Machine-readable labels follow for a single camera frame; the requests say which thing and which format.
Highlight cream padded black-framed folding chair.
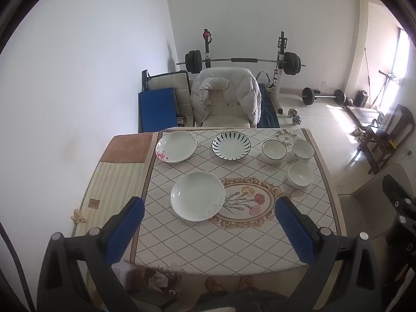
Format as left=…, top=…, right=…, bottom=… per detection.
left=140, top=69, right=193, bottom=127

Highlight blue weight bench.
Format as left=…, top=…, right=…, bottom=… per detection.
left=257, top=71, right=282, bottom=129

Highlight metal folding stand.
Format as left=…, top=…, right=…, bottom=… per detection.
left=370, top=69, right=400, bottom=109

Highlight white puffer jacket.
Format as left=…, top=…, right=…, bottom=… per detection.
left=190, top=68, right=262, bottom=128

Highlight dark wooden chair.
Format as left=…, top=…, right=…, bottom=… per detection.
left=357, top=104, right=416, bottom=175

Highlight white plate pink floral rim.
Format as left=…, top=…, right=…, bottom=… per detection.
left=155, top=131, right=198, bottom=163

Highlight chrome dumbbell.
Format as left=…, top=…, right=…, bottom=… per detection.
left=287, top=108, right=303, bottom=126

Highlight white plate dark leaf stripes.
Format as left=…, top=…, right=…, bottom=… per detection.
left=212, top=131, right=252, bottom=161

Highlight floral printed cloth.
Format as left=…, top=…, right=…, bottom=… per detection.
left=127, top=264, right=183, bottom=303

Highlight beige plastic chair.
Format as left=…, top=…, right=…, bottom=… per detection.
left=337, top=162, right=416, bottom=238

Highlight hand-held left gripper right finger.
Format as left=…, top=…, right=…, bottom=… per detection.
left=275, top=197, right=382, bottom=312

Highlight white bowl black rim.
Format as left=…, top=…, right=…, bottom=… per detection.
left=262, top=139, right=287, bottom=161

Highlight beige striped mat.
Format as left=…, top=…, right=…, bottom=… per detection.
left=72, top=132, right=160, bottom=238

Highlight short barbell with black plates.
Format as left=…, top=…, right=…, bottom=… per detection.
left=300, top=87, right=347, bottom=106

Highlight person's dark trousers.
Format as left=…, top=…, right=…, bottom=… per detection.
left=193, top=287, right=295, bottom=312

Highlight white plate grey floral rim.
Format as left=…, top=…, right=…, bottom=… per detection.
left=171, top=172, right=226, bottom=222

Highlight person's foot in sandal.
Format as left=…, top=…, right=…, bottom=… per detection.
left=205, top=276, right=228, bottom=294
left=231, top=275, right=255, bottom=292

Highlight window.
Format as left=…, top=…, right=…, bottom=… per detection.
left=392, top=28, right=411, bottom=79

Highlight blue flat board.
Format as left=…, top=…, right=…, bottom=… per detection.
left=138, top=87, right=179, bottom=134

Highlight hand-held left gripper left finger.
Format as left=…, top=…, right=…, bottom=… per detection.
left=37, top=197, right=145, bottom=312

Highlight white bowl blue rim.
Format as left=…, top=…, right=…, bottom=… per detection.
left=287, top=162, right=314, bottom=189
left=291, top=139, right=314, bottom=164

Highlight diamond patterned floral tablecloth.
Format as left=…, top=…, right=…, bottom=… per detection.
left=125, top=127, right=347, bottom=275

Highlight crumpled beige cloth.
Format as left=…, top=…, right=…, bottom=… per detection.
left=70, top=209, right=89, bottom=224

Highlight cream upholstered chair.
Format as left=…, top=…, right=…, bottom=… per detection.
left=193, top=88, right=252, bottom=129

